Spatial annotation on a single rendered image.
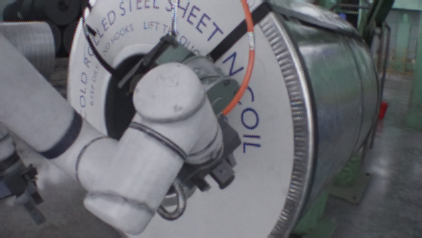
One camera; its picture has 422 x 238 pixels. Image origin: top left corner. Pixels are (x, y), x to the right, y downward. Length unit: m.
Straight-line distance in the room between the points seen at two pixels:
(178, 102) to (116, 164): 0.10
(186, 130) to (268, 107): 0.41
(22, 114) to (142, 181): 0.18
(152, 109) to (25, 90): 0.17
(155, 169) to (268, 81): 0.45
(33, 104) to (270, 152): 0.57
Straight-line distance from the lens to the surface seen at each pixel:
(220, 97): 0.71
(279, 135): 0.76
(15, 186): 0.85
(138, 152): 0.37
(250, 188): 0.85
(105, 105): 1.27
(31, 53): 5.82
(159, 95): 0.37
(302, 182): 0.77
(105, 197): 0.37
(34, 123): 0.42
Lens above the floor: 1.09
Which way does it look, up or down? 15 degrees down
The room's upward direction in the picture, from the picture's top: 4 degrees clockwise
